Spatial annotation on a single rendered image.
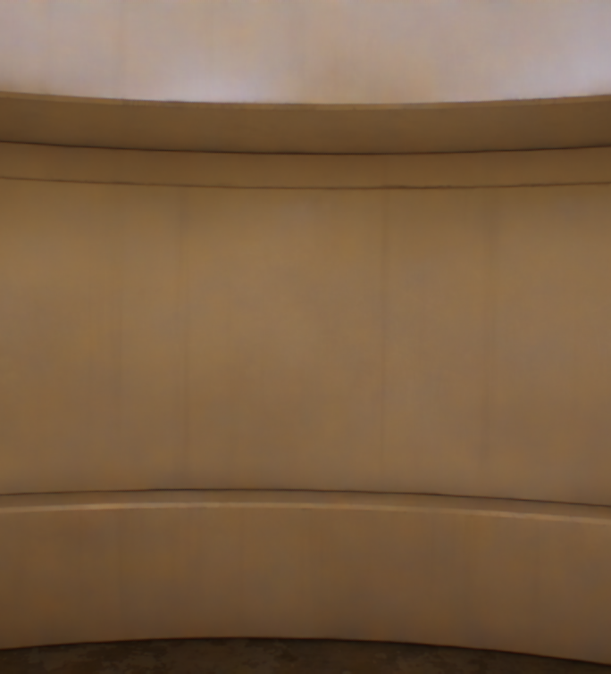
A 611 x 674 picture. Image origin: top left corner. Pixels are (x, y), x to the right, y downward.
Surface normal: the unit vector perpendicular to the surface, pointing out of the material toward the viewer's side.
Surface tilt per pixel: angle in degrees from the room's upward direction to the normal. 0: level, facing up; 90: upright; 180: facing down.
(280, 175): 90
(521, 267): 90
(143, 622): 90
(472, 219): 90
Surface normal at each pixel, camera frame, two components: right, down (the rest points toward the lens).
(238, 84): 0.04, 0.02
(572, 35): -0.25, 0.02
